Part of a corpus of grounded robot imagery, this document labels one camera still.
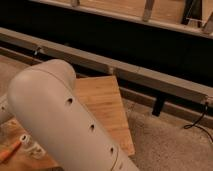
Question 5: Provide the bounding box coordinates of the orange pepper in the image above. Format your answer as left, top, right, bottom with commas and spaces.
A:
0, 140, 21, 163

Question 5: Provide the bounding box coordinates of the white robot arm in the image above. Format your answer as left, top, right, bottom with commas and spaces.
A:
0, 59, 140, 171

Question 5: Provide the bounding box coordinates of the wooden shelf with brackets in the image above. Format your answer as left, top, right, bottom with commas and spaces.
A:
31, 0, 213, 39

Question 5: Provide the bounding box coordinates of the grey metal rail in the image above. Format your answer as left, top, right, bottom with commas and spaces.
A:
0, 27, 213, 107

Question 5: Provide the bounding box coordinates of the black cable right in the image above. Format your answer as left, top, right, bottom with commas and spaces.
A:
183, 101, 213, 143

